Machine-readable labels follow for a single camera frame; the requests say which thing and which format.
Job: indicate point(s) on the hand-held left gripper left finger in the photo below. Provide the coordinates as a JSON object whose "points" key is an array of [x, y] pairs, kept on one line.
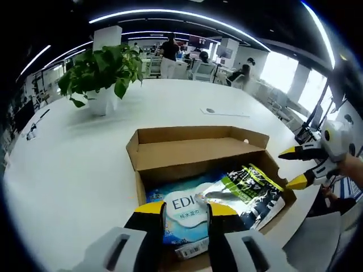
{"points": [[147, 235]]}

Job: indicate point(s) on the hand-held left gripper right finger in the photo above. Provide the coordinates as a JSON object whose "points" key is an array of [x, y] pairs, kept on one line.
{"points": [[224, 238]]}

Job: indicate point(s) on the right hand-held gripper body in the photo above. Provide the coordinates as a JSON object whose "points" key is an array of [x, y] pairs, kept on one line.
{"points": [[339, 139]]}

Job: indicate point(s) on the blue wet wipes soft item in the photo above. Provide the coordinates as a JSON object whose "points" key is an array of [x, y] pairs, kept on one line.
{"points": [[184, 209]]}

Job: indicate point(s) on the navy patterned foil pouch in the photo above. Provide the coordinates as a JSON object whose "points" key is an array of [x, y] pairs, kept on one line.
{"points": [[252, 195]]}

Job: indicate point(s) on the brown cardboard shoe box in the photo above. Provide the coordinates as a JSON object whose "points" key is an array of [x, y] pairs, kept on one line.
{"points": [[184, 154]]}

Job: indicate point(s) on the person's right hand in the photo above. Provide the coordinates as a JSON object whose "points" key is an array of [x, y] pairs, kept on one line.
{"points": [[348, 166]]}

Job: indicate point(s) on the black tripod stand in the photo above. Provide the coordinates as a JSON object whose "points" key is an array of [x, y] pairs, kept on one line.
{"points": [[304, 137]]}

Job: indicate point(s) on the blue white display board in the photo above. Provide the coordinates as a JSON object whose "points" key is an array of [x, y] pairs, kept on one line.
{"points": [[350, 187]]}

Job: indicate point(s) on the grey mesh office chair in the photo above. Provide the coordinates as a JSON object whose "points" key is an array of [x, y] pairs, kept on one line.
{"points": [[317, 243]]}

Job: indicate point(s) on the white office chair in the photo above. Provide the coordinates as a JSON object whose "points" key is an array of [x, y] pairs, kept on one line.
{"points": [[233, 81], [202, 71]]}

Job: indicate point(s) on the small white black device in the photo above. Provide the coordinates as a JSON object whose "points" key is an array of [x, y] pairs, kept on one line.
{"points": [[31, 133]]}

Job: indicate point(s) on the black pen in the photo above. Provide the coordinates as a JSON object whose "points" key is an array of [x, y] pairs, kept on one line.
{"points": [[42, 116]]}

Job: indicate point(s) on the green potted plant white pot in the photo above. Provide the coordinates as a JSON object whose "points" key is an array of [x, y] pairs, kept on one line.
{"points": [[99, 71]]}

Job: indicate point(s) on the black monitor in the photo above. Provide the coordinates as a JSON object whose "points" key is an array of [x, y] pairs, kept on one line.
{"points": [[23, 116]]}

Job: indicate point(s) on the long ceiling light strip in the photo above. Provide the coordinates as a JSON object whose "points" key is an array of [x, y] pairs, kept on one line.
{"points": [[170, 10]]}

